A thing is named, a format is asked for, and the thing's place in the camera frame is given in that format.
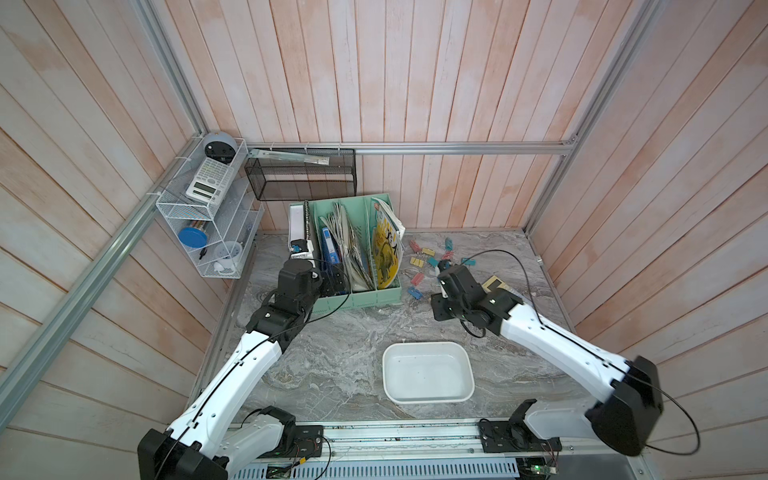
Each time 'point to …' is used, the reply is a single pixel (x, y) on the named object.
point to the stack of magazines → (353, 260)
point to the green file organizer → (361, 208)
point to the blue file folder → (331, 252)
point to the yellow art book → (388, 238)
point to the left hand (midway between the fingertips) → (329, 271)
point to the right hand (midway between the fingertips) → (436, 299)
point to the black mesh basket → (283, 180)
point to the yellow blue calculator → (495, 282)
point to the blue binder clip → (415, 293)
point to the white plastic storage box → (427, 372)
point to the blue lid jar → (194, 235)
